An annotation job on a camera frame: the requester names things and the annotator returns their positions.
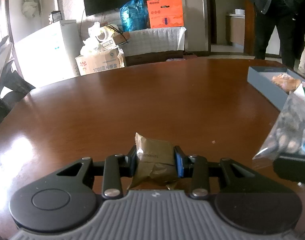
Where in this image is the olive brown snack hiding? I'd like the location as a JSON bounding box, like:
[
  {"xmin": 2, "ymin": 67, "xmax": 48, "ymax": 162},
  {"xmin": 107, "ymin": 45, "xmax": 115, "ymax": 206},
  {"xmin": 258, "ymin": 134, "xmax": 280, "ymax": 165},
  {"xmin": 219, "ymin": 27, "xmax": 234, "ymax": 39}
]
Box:
[{"xmin": 128, "ymin": 133, "xmax": 179, "ymax": 189}]

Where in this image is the yellow nut snack bag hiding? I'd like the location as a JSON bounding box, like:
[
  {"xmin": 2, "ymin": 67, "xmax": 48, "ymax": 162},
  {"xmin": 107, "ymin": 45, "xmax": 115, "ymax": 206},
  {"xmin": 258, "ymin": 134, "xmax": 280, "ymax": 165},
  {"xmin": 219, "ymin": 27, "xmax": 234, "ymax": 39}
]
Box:
[{"xmin": 271, "ymin": 73, "xmax": 301, "ymax": 94}]

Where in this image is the grey shallow box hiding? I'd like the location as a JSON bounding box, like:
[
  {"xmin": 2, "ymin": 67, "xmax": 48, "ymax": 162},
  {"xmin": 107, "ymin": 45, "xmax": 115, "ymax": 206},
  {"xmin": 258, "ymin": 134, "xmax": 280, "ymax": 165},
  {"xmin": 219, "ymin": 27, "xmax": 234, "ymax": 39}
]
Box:
[{"xmin": 247, "ymin": 66, "xmax": 305, "ymax": 111}]

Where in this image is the brown cardboard box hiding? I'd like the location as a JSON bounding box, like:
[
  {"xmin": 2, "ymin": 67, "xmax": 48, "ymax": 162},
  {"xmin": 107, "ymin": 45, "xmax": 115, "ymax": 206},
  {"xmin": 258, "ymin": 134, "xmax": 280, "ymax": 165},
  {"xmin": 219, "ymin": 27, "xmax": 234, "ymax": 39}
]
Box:
[{"xmin": 75, "ymin": 47, "xmax": 126, "ymax": 75}]

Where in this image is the white cloth covered cabinet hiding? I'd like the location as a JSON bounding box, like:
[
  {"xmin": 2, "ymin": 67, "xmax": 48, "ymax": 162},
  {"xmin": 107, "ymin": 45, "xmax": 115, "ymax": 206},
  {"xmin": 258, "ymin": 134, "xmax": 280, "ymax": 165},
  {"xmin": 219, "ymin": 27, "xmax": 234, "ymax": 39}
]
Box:
[{"xmin": 121, "ymin": 27, "xmax": 186, "ymax": 56}]

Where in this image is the white chest freezer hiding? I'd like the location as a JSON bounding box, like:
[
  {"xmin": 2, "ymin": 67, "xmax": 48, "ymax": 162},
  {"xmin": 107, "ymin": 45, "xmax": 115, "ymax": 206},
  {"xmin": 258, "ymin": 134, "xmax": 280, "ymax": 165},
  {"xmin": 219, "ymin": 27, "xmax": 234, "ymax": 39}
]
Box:
[{"xmin": 15, "ymin": 20, "xmax": 82, "ymax": 88}]

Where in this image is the small box with tape rolls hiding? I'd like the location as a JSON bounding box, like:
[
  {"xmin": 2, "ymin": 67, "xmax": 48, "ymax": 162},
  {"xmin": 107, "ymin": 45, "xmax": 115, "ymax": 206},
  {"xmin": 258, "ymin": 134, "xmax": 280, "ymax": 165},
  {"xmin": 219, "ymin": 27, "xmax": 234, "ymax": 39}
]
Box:
[{"xmin": 80, "ymin": 22, "xmax": 130, "ymax": 56}]

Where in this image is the blue plastic bag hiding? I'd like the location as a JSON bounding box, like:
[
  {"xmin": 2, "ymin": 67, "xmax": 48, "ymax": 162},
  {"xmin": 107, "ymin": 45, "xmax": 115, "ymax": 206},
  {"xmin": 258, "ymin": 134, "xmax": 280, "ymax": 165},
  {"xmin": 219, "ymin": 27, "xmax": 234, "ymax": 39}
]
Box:
[{"xmin": 119, "ymin": 0, "xmax": 148, "ymax": 31}]

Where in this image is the orange cardboard box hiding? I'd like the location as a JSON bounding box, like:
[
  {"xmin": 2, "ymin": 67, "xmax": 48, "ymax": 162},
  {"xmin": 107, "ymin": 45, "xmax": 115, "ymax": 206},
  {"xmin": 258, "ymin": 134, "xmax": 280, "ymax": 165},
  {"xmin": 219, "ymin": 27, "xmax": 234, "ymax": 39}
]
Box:
[{"xmin": 147, "ymin": 0, "xmax": 184, "ymax": 28}]

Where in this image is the person in white hoodie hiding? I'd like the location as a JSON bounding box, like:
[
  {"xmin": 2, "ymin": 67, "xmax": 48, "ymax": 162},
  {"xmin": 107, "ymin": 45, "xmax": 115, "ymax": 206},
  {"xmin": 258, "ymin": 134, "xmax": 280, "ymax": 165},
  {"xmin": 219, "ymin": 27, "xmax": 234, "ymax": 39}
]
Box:
[{"xmin": 250, "ymin": 0, "xmax": 303, "ymax": 68}]

